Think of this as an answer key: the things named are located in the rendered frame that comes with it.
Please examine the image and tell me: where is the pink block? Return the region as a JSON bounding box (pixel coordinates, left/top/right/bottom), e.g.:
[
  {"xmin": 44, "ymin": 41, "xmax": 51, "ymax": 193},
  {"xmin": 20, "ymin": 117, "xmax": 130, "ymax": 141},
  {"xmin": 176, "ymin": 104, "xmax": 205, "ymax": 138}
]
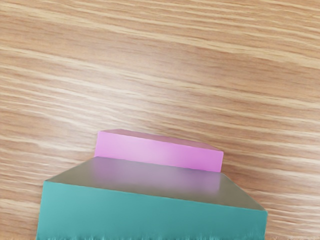
[{"xmin": 94, "ymin": 128, "xmax": 225, "ymax": 174}]

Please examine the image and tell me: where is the teal block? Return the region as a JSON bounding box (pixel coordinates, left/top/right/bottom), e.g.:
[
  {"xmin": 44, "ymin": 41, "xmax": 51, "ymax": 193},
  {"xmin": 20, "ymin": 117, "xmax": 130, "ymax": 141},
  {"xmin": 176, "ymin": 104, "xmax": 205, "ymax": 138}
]
[{"xmin": 35, "ymin": 156, "xmax": 269, "ymax": 240}]

